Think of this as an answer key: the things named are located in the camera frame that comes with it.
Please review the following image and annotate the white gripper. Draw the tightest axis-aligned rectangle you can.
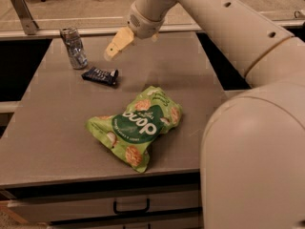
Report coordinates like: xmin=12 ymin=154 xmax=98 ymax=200
xmin=104 ymin=3 xmax=164 ymax=61

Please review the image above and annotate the dark blue rxbar wrapper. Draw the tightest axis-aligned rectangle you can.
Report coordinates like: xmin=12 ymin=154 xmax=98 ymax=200
xmin=81 ymin=67 xmax=118 ymax=86

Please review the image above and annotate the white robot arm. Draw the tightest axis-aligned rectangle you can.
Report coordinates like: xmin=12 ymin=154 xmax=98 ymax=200
xmin=105 ymin=0 xmax=305 ymax=229

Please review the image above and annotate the silver redbull can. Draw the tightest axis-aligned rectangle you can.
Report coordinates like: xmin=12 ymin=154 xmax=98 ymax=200
xmin=60 ymin=28 xmax=88 ymax=70

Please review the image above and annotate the green chip bag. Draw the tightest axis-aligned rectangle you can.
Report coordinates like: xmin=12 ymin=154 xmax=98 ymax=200
xmin=86 ymin=86 xmax=182 ymax=173

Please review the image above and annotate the grey lower drawer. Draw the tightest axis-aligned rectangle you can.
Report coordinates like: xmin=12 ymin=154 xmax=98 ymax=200
xmin=47 ymin=214 xmax=203 ymax=229

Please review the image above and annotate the grey drawer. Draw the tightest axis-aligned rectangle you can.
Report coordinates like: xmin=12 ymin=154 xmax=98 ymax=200
xmin=8 ymin=188 xmax=201 ymax=222
xmin=47 ymin=214 xmax=203 ymax=229

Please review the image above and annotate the grey top drawer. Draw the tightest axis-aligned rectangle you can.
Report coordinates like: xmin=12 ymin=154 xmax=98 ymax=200
xmin=8 ymin=188 xmax=201 ymax=222

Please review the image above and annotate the left metal rail bracket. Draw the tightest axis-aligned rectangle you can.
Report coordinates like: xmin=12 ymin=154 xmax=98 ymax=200
xmin=10 ymin=0 xmax=39 ymax=35

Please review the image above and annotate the black drawer handle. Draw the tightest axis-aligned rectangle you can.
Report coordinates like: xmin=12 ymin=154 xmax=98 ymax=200
xmin=112 ymin=198 xmax=151 ymax=215

